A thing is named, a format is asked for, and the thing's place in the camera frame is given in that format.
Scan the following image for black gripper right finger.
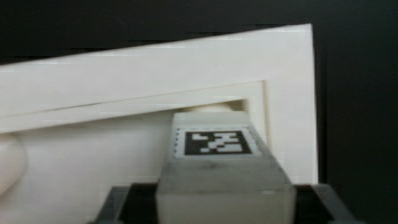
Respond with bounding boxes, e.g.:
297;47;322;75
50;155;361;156
294;184;363;224

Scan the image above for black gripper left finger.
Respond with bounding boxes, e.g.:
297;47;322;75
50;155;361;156
88;183;159;224

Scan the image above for white leg with tag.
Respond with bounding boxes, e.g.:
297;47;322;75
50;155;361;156
157;104;297;224

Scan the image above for white square tabletop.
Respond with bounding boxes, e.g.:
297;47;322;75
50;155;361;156
0;25;319;224

